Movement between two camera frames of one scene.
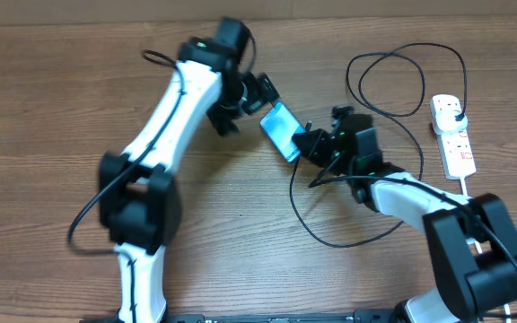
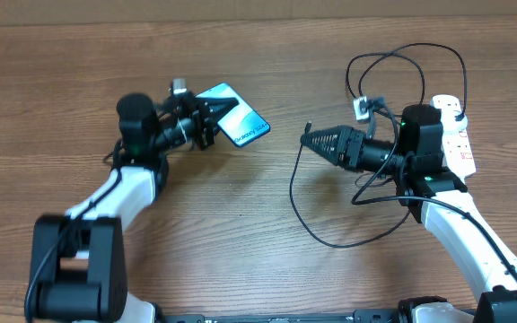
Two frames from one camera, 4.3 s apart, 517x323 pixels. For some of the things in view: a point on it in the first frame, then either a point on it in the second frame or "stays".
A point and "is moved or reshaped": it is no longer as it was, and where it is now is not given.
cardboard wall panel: [94, 13] stays
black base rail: [358, 316] stays
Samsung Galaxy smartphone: [280, 124] is moved or reshaped
